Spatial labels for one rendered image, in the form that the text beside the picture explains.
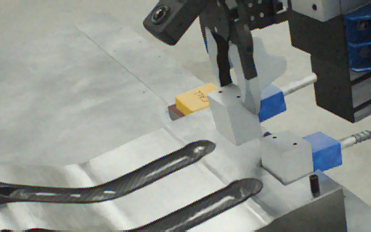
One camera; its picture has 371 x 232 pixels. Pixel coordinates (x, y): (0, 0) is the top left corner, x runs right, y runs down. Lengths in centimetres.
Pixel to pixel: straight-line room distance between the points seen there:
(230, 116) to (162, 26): 15
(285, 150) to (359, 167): 166
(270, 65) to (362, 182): 155
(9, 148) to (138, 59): 29
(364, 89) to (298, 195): 46
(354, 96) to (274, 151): 42
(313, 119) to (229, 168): 187
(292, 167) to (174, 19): 20
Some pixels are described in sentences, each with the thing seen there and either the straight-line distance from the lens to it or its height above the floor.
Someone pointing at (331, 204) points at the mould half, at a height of 88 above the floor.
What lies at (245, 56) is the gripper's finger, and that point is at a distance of 103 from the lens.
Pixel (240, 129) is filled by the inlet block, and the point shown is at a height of 91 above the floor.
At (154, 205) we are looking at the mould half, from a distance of 104.
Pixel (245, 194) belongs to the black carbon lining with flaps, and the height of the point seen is 88.
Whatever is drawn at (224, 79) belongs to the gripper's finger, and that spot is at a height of 95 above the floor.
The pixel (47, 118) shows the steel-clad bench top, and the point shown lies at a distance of 146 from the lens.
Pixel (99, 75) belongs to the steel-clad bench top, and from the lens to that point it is 155.
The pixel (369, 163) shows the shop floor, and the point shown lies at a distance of 268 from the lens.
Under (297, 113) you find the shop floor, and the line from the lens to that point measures 297.
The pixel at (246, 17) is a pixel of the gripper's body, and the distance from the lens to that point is 104.
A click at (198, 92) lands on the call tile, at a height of 84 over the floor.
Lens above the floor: 145
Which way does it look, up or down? 30 degrees down
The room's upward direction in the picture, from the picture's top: 11 degrees counter-clockwise
